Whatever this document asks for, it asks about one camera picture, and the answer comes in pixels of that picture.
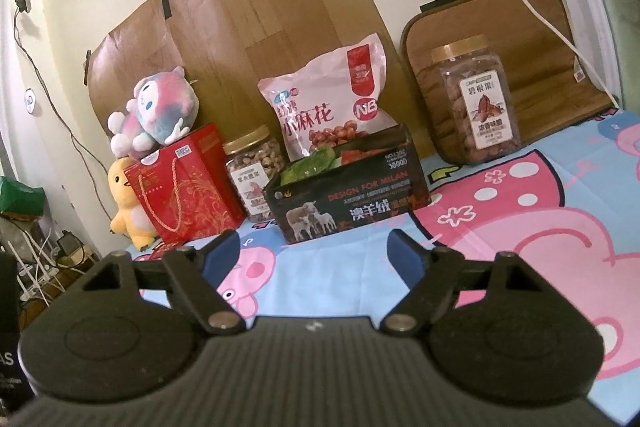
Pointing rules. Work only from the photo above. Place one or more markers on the small clear nut jar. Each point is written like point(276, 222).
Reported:
point(250, 172)

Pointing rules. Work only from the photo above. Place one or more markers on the dark cardboard box sheep print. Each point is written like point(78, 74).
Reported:
point(350, 202)

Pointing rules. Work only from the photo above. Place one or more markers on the black wall charger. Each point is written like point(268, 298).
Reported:
point(22, 1)

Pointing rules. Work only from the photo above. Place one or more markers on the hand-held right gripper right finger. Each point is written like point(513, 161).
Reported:
point(405, 257)

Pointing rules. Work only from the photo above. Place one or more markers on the brown seat cushion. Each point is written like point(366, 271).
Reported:
point(540, 72)

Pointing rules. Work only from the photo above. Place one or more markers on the pink blue plush toy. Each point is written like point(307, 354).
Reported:
point(155, 107)

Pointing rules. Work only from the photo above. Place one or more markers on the yellow duck plush toy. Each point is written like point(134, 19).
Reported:
point(125, 202)

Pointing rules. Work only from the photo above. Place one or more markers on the cartoon pig printed blanket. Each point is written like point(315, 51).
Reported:
point(525, 207)

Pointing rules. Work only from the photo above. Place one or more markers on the large gold-lid nut jar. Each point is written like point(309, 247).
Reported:
point(475, 107)

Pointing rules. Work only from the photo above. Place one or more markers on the round white wall device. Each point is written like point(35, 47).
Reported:
point(31, 100)

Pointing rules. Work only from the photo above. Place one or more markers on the small red flat packet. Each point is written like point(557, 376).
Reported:
point(170, 250)

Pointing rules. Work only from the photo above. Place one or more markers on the pink snack bag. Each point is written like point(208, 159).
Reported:
point(320, 107)

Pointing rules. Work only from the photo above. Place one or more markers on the red gift bag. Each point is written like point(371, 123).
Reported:
point(195, 187)

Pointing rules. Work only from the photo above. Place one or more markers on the brown cardboard sheet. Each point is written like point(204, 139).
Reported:
point(250, 7)

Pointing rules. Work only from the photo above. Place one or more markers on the green box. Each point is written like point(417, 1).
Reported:
point(17, 197)

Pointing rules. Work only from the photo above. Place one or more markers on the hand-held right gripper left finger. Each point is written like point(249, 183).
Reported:
point(225, 257)

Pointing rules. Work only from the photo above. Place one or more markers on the white router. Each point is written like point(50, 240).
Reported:
point(37, 277)

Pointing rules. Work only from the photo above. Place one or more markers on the green snack packet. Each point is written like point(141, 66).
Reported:
point(310, 167)

